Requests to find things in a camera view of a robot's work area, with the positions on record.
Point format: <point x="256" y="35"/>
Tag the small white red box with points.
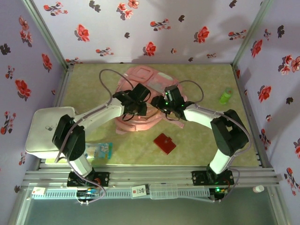
<point x="39" y="191"/>

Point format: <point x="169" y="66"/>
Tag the red wallet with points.
<point x="164" y="143"/>

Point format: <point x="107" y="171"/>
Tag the aluminium corner post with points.
<point x="253" y="30"/>
<point x="44" y="32"/>

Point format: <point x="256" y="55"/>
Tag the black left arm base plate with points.
<point x="103" y="179"/>

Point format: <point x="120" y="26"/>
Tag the long aluminium base rail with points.
<point x="150" y="175"/>

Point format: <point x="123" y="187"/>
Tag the small white bottle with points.
<point x="258" y="189"/>

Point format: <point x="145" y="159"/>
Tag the clear plastic box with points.
<point x="163" y="191"/>

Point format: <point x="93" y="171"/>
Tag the green plastic bottle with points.
<point x="226" y="96"/>

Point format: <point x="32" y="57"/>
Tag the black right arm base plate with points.
<point x="198" y="178"/>

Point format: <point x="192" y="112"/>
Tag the aluminium side rail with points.
<point x="63" y="86"/>
<point x="255" y="126"/>

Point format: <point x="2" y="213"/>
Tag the white card with red mark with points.
<point x="140" y="191"/>

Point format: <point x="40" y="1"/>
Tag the light blue printed packet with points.
<point x="100" y="151"/>

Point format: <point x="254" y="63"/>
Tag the pink school backpack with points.
<point x="145" y="75"/>

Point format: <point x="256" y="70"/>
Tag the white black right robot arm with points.
<point x="229" y="136"/>

